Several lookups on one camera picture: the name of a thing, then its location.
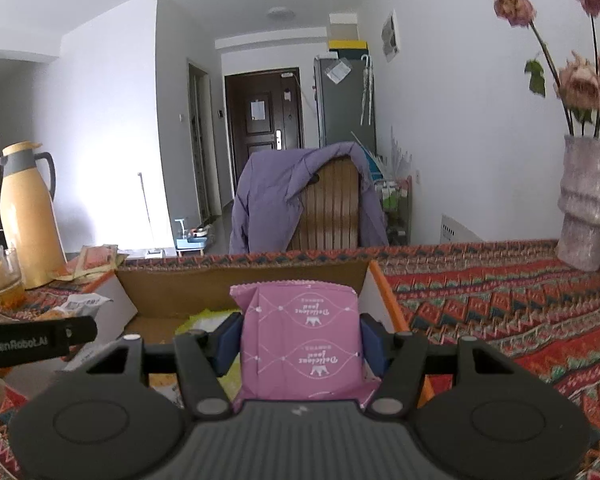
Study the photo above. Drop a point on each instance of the pink snack packet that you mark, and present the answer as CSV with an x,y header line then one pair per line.
x,y
300,340

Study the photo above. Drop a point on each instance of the red cardboard box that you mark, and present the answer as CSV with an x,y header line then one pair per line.
x,y
180,295

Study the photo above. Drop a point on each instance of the paper sheet on refrigerator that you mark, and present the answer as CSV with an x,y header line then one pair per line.
x,y
338,71

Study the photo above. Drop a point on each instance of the pink textured vase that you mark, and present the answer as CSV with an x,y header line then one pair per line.
x,y
587,200

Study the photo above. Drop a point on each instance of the blue folded item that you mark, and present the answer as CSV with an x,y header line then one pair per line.
x,y
372,160

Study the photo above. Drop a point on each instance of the yellow and navy box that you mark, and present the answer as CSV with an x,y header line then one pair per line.
x,y
348,49

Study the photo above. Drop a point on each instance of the small storage rack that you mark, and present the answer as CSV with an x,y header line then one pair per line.
x,y
395,210

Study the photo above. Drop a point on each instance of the wooden chair with purple jacket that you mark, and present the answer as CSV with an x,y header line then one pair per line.
x,y
265,195

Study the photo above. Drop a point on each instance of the yellow thermos jug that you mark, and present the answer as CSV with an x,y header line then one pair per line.
x,y
27,220

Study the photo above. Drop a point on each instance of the round ceiling lamp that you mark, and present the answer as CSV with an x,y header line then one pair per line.
x,y
279,11

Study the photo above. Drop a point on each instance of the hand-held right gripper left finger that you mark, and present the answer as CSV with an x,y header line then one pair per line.
x,y
229,345

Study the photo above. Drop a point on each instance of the grey refrigerator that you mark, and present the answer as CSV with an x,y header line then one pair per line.
x,y
340,110

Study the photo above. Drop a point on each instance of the glass cup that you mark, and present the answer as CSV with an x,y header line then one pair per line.
x,y
5,282

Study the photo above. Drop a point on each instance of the white folded umbrella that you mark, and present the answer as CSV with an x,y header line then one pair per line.
x,y
366,90

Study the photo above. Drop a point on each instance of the dark brown entrance door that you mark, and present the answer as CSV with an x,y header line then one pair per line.
x,y
240,135

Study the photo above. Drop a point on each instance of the beige box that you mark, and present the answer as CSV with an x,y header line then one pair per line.
x,y
343,26

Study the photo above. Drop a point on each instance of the small blue stool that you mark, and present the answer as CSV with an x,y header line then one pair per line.
x,y
192,242

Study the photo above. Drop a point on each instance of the dried pink roses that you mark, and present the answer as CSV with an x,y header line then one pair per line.
x,y
580,80

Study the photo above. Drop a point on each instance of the stack of orange sachets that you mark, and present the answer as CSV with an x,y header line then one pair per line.
x,y
92,260

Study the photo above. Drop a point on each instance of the grey interior door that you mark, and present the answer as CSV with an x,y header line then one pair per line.
x,y
200,150

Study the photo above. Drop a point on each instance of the white paper on door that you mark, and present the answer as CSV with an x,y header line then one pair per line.
x,y
258,110

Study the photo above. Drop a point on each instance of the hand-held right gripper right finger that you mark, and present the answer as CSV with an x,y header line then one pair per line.
x,y
372,345

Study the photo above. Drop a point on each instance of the white wall fuse panel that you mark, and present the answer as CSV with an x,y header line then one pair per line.
x,y
390,35

